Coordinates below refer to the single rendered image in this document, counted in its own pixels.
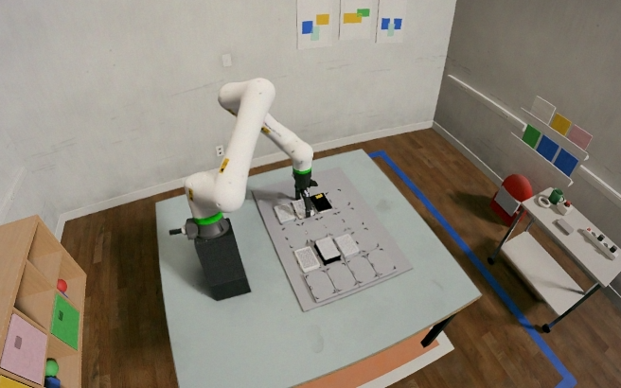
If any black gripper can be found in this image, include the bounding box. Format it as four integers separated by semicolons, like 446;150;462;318
294;180;312;218

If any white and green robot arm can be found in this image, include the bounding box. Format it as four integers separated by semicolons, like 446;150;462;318
169;79;318;240

